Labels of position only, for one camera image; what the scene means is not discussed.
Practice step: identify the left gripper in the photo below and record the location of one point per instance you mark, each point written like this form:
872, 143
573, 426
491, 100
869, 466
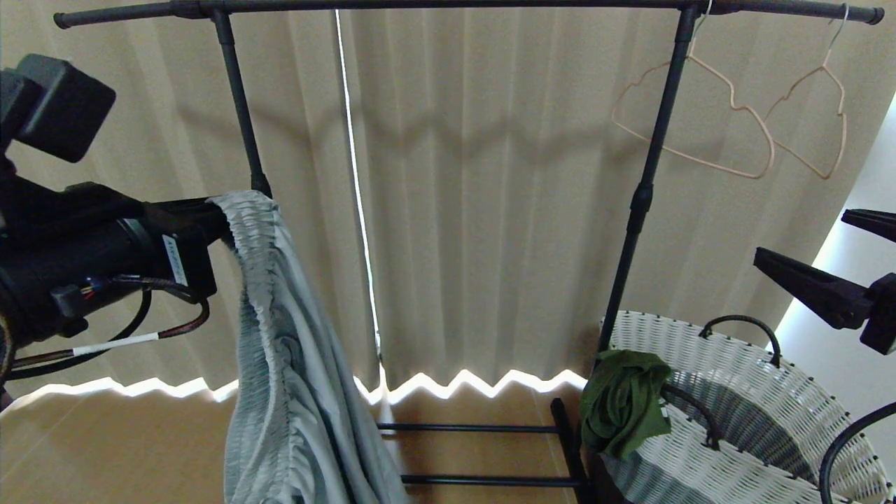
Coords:
70, 266

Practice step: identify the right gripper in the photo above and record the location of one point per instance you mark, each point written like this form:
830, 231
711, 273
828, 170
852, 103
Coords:
883, 315

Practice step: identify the pink clothes hanger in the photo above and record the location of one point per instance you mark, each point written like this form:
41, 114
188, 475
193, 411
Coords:
693, 149
843, 133

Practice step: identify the pale grey shorts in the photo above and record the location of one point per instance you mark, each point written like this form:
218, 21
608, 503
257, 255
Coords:
294, 364

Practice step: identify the white laundry basket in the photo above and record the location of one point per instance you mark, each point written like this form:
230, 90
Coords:
770, 413

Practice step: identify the black clothes rack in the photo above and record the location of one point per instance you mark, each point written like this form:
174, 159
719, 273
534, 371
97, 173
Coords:
656, 140

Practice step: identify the green garment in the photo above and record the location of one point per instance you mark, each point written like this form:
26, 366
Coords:
623, 406

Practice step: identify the beige curtain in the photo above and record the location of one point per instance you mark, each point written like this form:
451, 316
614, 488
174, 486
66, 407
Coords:
490, 210

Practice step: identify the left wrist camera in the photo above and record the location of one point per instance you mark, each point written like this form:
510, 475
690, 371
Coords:
63, 105

